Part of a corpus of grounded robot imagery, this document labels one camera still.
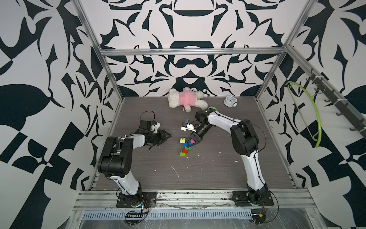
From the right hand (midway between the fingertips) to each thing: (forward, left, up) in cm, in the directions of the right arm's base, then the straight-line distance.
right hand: (189, 142), depth 89 cm
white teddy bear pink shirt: (+34, +1, +3) cm, 35 cm away
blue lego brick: (-3, +2, +3) cm, 4 cm away
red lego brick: (-5, +2, -1) cm, 5 cm away
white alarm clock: (+37, -34, -3) cm, 50 cm away
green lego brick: (-4, +1, +1) cm, 5 cm away
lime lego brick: (-6, +4, -2) cm, 8 cm away
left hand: (+7, +14, -2) cm, 15 cm away
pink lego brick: (-2, -2, +6) cm, 6 cm away
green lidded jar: (+9, -12, +21) cm, 26 cm away
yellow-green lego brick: (-1, +4, +4) cm, 5 cm away
